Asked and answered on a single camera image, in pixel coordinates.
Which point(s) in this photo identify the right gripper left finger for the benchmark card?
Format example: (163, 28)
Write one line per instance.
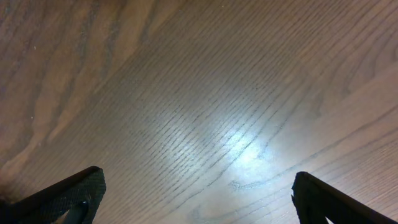
(78, 197)

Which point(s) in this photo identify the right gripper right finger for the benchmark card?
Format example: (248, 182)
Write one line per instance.
(316, 202)

